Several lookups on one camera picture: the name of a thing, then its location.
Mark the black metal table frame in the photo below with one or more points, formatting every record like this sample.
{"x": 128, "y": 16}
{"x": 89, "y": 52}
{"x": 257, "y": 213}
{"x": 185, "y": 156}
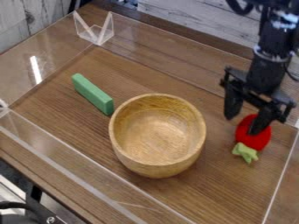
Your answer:
{"x": 25, "y": 204}

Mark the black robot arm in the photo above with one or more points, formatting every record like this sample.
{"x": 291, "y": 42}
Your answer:
{"x": 277, "y": 32}

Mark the clear acrylic tray walls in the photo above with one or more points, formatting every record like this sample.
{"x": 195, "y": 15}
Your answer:
{"x": 53, "y": 133}

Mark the green rectangular block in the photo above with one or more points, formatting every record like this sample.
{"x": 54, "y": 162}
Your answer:
{"x": 93, "y": 94}

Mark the red plush strawberry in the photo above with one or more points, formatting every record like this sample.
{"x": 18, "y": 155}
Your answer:
{"x": 249, "y": 144}

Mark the wooden bowl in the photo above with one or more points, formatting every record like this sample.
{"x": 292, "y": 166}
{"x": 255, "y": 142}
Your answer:
{"x": 157, "y": 133}

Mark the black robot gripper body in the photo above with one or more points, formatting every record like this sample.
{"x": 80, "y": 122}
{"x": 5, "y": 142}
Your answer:
{"x": 260, "y": 85}

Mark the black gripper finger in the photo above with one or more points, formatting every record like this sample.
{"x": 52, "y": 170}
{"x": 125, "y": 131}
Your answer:
{"x": 267, "y": 114}
{"x": 232, "y": 100}

